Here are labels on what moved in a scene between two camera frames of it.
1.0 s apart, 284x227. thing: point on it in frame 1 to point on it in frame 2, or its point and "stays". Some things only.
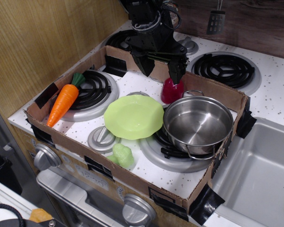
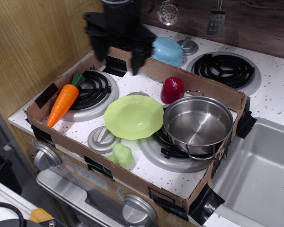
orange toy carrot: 64,99 stays
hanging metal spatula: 216,21 stays
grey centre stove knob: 100,140 stays
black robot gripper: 158,43 to 120,24
